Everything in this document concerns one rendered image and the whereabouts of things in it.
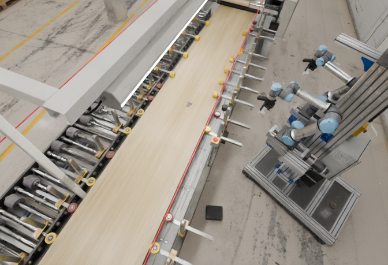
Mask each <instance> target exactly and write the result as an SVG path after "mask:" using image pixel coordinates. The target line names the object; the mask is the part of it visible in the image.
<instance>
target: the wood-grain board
mask: <svg viewBox="0 0 388 265"><path fill-rule="evenodd" d="M254 18H255V16H251V15H248V14H244V13H240V12H235V11H232V10H228V9H224V8H219V7H218V8H217V9H216V11H215V12H214V14H213V15H212V16H211V18H210V19H209V21H210V25H209V26H206V25H205V26H204V28H203V29H202V31H201V32H200V33H199V36H200V40H199V41H197V40H195V41H194V42H193V43H192V45H191V46H190V48H189V49H188V51H187V53H189V55H188V58H184V57H183V58H182V60H181V61H180V62H179V64H178V65H177V66H176V68H175V69H174V72H175V73H176V75H175V77H174V78H172V77H169V78H168V79H167V81H166V82H165V83H164V85H163V87H162V88H161V89H160V91H159V92H158V94H157V95H156V97H155V98H154V100H153V101H152V102H151V104H150V105H149V106H148V108H147V109H146V111H145V112H144V114H143V115H142V116H141V118H140V119H139V121H138V122H137V124H136V125H135V127H134V128H133V129H132V131H131V132H130V134H129V135H128V137H127V138H126V139H125V141H124V142H123V144H122V145H121V146H120V148H119V149H118V151H117V152H116V153H115V155H114V156H113V158H112V159H111V161H110V162H109V164H108V165H107V166H106V168H105V169H104V171H103V172H102V174H101V175H100V176H99V178H98V179H97V181H96V182H95V183H94V185H93V187H92V188H91V189H90V191H89V192H88V193H87V195H86V197H85V198H84V199H83V201H82V202H81V204H80V205H79V206H78V208H77V210H76V211H75V212H74V214H73V215H72V216H71V218H70V220H69V221H68V222H67V224H66V225H65V227H64V228H63V229H62V231H61V232H60V234H59V235H58V237H57V238H56V239H55V241H54V242H53V244H52V245H51V247H50V248H49V249H48V251H47V252H46V254H45V255H44V256H43V258H42V259H41V261H40V262H39V264H38V265H143V262H144V260H145V258H146V256H147V253H148V251H149V249H150V246H151V244H152V242H153V240H154V238H155V236H156V234H157V232H158V229H159V227H160V225H161V223H162V221H163V218H164V215H165V213H166V211H167V209H168V208H169V205H170V203H171V200H172V198H173V196H174V194H175V192H176V190H177V187H178V185H179V183H180V181H181V179H182V177H183V174H184V172H185V170H186V167H187V165H188V163H189V161H190V159H191V157H192V154H193V152H194V150H195V148H196V146H197V143H198V141H199V139H200V136H201V135H202V133H203V130H204V127H205V126H206V123H207V121H208V119H209V117H210V115H211V112H212V110H213V108H214V106H215V104H216V102H217V99H218V97H217V98H215V97H212V95H213V92H214V91H217V92H218V93H219V94H220V93H221V91H222V88H223V86H224V84H223V85H220V84H218V83H219V79H220V78H222V79H224V80H225V81H226V79H227V77H228V75H229V73H230V72H228V73H225V72H224V70H225V67H228V68H230V69H231V68H232V66H233V64H234V62H233V63H232V62H229V59H230V57H234V58H235V59H236V58H237V55H238V52H237V51H238V50H239V49H240V48H241V46H242V45H243V42H244V40H245V37H246V35H245V36H243V35H242V33H243V30H245V31H246V32H248V31H249V28H250V27H251V24H252V22H253V20H254ZM187 102H190V103H192V105H191V106H189V107H186V103H187Z"/></svg>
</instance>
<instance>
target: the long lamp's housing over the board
mask: <svg viewBox="0 0 388 265"><path fill-rule="evenodd" d="M205 1H206V0H187V1H186V2H185V3H184V4H183V5H182V6H181V7H180V9H179V10H178V11H177V12H176V13H175V14H174V16H173V17H172V18H171V19H170V20H169V21H168V22H167V23H166V24H165V25H164V26H163V27H162V28H161V30H160V31H159V32H158V33H157V34H156V35H155V36H154V37H153V38H152V39H151V40H150V42H148V43H147V45H146V46H145V47H144V48H143V49H142V50H141V51H140V52H139V53H138V55H137V56H135V57H134V59H133V60H132V61H131V62H130V63H129V64H128V65H127V67H126V68H125V69H124V70H123V71H122V72H121V73H120V74H119V75H118V76H117V77H116V78H115V79H114V81H113V82H112V83H111V84H110V85H109V86H108V87H107V88H106V89H105V90H104V91H103V92H102V93H101V95H100V96H99V97H98V98H97V99H96V100H95V101H96V102H98V103H99V98H100V97H101V96H104V97H106V100H105V101H104V102H103V103H102V104H104V105H106V106H109V107H112V108H114V109H117V110H120V111H122V106H121V105H122V104H123V103H124V102H125V101H126V99H127V98H128V96H129V95H130V94H131V93H132V92H133V90H134V89H135V88H136V87H137V86H138V84H139V83H140V82H141V81H142V79H143V78H144V77H145V75H146V74H147V73H148V72H149V71H150V69H151V68H152V67H153V66H154V64H155V63H156V62H157V60H158V59H159V58H160V57H161V56H162V54H163V53H164V52H165V51H166V49H167V48H168V47H169V46H170V45H171V43H172V42H173V40H174V39H175V38H176V37H177V36H178V34H179V33H180V32H181V31H182V30H183V28H184V27H185V26H186V25H187V23H188V22H189V21H190V19H191V18H192V17H193V16H194V15H195V13H196V12H197V11H198V10H199V9H200V7H201V6H202V4H204V2H205Z"/></svg>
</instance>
